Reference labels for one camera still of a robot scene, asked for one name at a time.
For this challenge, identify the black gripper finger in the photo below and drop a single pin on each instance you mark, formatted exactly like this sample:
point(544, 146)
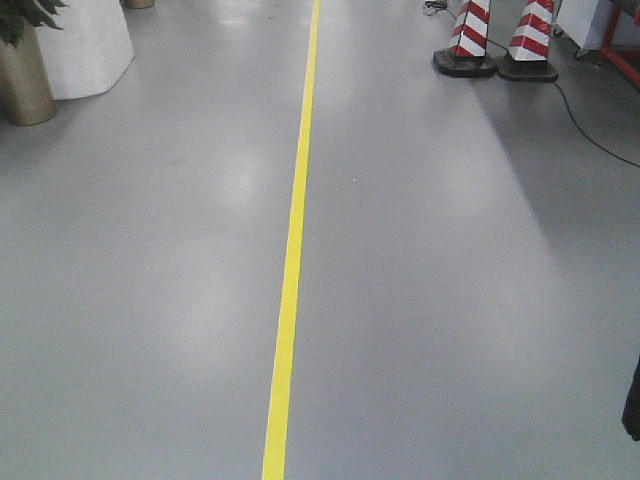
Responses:
point(630, 414)

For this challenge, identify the red white traffic cone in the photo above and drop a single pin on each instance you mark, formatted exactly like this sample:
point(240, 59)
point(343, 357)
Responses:
point(466, 54)

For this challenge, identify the brown cylindrical bin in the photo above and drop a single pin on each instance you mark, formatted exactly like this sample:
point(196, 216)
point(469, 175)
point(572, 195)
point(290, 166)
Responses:
point(26, 97)

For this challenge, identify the red conveyor frame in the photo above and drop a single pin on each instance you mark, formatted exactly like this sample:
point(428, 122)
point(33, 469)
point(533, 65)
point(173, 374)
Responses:
point(624, 59)

